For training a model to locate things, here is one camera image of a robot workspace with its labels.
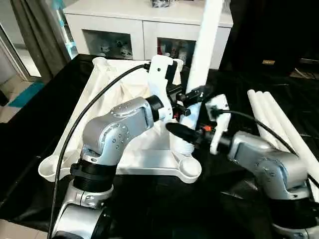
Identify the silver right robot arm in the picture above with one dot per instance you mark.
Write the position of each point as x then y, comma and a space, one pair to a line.
261, 159

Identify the black mat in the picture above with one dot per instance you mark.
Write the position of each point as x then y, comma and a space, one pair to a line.
224, 79

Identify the white jar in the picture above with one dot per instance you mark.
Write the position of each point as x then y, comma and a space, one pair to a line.
183, 54

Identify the grey curtain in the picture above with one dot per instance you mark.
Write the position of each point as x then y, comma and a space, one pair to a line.
37, 37

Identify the white plastic table leg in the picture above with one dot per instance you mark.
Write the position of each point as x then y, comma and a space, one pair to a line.
272, 112
260, 112
284, 112
202, 62

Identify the dark grey figurine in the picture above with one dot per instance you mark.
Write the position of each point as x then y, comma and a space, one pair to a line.
162, 3

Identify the light blue rack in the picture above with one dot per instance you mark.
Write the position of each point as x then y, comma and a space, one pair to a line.
69, 47

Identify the teal floor mat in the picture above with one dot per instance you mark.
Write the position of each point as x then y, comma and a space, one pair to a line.
27, 94

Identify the white display cabinet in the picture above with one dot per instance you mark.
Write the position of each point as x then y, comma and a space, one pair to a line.
139, 17

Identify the dark low furniture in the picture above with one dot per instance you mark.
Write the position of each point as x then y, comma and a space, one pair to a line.
306, 72

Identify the red bottle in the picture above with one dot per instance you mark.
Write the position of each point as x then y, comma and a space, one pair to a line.
161, 49

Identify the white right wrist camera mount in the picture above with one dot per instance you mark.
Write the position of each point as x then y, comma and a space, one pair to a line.
220, 124

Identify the small white figurine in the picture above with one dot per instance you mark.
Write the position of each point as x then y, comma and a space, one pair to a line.
106, 49

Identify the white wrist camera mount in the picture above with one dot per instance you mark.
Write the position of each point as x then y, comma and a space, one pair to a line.
159, 72
220, 124

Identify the black cabinet with gold label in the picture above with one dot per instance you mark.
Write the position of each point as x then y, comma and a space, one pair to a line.
261, 30

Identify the white plastic table top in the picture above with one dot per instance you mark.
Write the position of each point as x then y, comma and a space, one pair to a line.
149, 159

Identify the white cup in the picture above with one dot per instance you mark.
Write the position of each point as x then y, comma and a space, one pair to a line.
171, 54

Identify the grey door frame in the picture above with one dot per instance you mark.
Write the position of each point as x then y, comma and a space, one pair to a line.
25, 72

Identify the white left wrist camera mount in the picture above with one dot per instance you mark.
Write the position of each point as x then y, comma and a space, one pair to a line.
159, 72

